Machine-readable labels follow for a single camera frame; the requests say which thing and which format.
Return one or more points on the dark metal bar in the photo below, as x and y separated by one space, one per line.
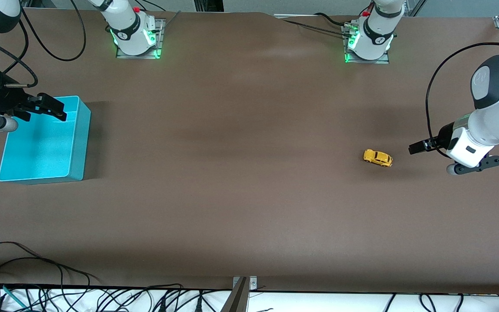
236 301

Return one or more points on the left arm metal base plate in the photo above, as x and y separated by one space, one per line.
381 60

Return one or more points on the silver metal bracket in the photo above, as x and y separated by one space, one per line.
253 284

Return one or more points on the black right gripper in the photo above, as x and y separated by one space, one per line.
9 99

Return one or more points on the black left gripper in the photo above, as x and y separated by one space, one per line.
441 138

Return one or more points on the white lower shelf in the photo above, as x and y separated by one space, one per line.
319 303

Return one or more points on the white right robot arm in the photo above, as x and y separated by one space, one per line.
126 26

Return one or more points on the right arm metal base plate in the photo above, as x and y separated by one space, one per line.
159 34

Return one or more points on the black power plug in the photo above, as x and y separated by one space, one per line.
199 303
161 304

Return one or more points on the yellow beetle toy car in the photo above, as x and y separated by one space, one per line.
377 158

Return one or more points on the teal plastic storage bin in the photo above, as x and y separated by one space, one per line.
37 151

